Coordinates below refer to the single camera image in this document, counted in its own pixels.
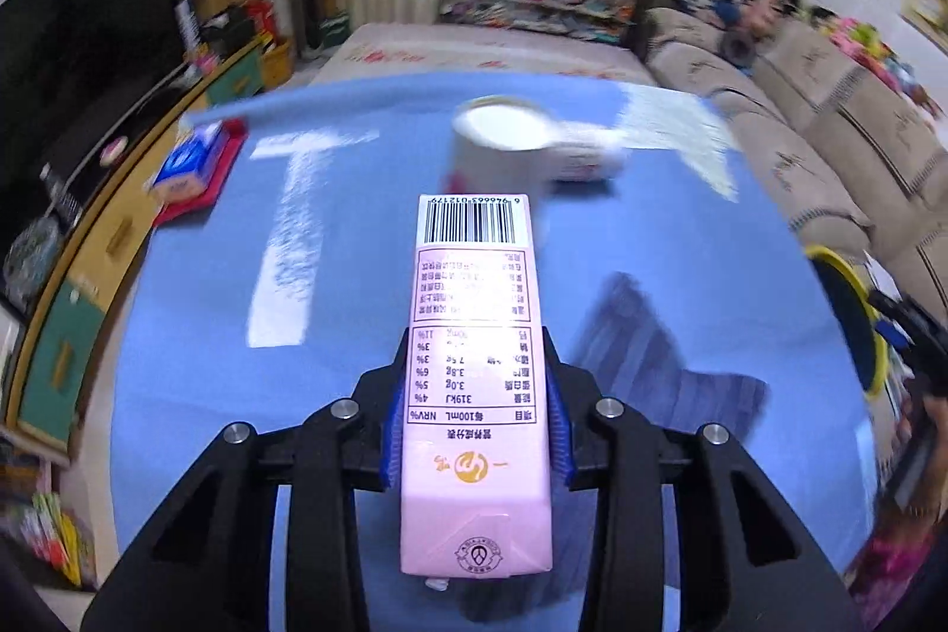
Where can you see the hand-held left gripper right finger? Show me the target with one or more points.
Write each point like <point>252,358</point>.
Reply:
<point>559,447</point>

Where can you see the stack of colourful books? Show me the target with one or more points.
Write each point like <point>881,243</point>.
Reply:
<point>52,528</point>

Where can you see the floral floor mat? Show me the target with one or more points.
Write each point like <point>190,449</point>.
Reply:
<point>481,51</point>

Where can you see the blue tissue pack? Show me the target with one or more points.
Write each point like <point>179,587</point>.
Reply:
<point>192,158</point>

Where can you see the open cardboard boxes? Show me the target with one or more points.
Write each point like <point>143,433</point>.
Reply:
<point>237,3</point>

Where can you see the yellow-rimmed dark trash bin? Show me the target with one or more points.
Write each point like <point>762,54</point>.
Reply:
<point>852,321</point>

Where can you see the pink milk carton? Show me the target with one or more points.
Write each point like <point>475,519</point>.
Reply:
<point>474,306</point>

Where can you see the black television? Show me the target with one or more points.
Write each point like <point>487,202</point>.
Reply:
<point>74,84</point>

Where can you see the blue tablecloth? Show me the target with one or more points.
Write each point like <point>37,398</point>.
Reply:
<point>666,247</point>

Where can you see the pile of toys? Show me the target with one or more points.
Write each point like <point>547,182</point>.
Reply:
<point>533,6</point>

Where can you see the wooden television cabinet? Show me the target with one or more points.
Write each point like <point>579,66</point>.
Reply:
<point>81,336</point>

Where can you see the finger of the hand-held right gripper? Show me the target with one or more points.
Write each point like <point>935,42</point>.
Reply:
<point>915,336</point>

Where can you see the framed wall picture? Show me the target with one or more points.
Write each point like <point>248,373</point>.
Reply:
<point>929,3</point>

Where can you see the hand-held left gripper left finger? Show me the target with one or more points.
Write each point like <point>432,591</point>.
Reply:
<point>392,447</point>

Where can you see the beige sofa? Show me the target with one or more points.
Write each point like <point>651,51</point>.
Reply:
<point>837,106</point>

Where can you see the dark red patterned rug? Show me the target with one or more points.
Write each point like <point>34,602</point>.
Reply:
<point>889,565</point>

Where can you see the black round cushion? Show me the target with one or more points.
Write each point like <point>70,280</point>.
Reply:
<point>737,47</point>

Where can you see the glass decorative dish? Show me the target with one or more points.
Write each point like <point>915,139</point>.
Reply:
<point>33,251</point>

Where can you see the white mug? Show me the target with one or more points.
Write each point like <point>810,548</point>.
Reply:
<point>503,151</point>

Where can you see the row of plush toys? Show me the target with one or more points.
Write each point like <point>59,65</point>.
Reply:
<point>874,47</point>

